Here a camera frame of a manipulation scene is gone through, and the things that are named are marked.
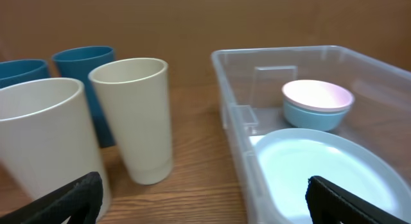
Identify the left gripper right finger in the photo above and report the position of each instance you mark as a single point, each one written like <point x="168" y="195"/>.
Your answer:
<point x="331" y="204"/>

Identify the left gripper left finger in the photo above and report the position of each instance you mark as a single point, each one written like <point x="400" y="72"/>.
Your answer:
<point x="78" y="202"/>

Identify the grey plate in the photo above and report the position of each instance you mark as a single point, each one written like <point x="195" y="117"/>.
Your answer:
<point x="287" y="158"/>

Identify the light blue bowl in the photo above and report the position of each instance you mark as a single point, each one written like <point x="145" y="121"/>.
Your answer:
<point x="310" y="119"/>

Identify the pink bowl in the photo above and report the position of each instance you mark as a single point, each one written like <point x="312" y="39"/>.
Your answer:
<point x="317" y="95"/>

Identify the beige cup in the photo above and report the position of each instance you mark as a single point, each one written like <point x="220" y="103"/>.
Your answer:
<point x="48" y="137"/>
<point x="133" y="94"/>

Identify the beige cup front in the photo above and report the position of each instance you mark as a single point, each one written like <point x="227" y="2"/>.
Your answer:
<point x="48" y="137"/>

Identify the clear plastic storage bin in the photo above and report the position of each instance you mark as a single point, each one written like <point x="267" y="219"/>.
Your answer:
<point x="252" y="103"/>

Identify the dark blue cup rear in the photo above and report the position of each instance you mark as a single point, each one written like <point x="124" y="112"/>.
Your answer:
<point x="77" y="63"/>

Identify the dark blue cup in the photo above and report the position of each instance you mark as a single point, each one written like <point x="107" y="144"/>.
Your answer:
<point x="19" y="71"/>
<point x="77" y="63"/>

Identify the dark blue cup left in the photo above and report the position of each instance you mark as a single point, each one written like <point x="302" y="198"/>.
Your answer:
<point x="19" y="71"/>

